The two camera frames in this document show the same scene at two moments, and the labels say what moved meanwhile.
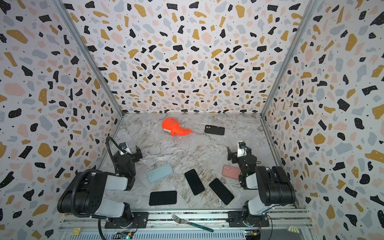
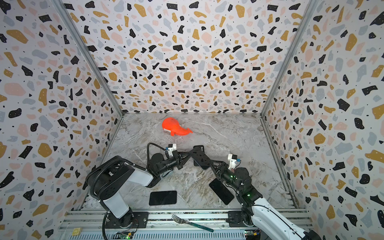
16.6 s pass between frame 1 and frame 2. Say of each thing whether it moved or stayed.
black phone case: moved
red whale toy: stayed
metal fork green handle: stayed
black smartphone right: stayed
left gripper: moved
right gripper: moved
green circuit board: stayed
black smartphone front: stayed
